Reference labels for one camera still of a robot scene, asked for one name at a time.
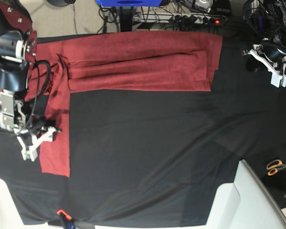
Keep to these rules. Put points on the yellow-handled scissors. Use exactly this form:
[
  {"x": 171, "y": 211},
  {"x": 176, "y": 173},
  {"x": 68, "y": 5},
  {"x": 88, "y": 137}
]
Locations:
[{"x": 274, "y": 167}]

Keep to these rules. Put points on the blue plastic bin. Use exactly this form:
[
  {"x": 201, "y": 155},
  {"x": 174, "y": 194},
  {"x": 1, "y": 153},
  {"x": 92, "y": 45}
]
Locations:
[{"x": 129, "y": 3}]

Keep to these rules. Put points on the white power strip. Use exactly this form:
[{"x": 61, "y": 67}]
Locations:
[{"x": 197, "y": 18}]

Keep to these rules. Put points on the blue clamp at right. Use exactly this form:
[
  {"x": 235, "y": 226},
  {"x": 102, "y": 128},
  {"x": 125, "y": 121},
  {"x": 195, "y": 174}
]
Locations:
[{"x": 259, "y": 23}]

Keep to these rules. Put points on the white right table frame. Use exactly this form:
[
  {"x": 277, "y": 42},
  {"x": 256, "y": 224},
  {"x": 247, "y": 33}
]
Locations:
[{"x": 245, "y": 204}]

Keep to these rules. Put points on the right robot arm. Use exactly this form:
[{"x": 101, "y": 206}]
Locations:
[{"x": 17, "y": 58}]

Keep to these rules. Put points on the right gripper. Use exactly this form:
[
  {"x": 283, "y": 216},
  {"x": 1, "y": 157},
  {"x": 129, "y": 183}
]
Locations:
[{"x": 31, "y": 137}]

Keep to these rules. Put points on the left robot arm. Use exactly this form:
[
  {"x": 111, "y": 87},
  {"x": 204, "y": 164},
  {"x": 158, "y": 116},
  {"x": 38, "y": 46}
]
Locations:
[{"x": 268, "y": 20}]

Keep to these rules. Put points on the orange blue clamp bottom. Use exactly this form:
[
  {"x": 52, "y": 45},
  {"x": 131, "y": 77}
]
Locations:
[{"x": 67, "y": 222}]

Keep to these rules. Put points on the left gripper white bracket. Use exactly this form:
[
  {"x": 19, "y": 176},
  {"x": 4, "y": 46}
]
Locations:
[{"x": 268, "y": 56}]

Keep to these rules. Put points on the white table frame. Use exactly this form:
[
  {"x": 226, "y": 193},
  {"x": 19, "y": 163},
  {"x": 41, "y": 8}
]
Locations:
[
  {"x": 9, "y": 216},
  {"x": 245, "y": 204}
]

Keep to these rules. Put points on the black table cloth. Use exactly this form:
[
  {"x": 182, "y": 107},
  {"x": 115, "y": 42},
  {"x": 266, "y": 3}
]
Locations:
[{"x": 155, "y": 159}]

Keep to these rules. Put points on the white left table frame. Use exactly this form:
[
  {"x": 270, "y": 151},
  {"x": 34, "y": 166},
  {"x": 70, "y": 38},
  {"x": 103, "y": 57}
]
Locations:
[{"x": 9, "y": 216}]

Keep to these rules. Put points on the red long-sleeve T-shirt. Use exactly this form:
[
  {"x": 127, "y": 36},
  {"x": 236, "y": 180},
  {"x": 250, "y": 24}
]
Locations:
[{"x": 137, "y": 60}]

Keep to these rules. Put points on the black camera stand post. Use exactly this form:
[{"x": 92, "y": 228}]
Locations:
[{"x": 126, "y": 15}]

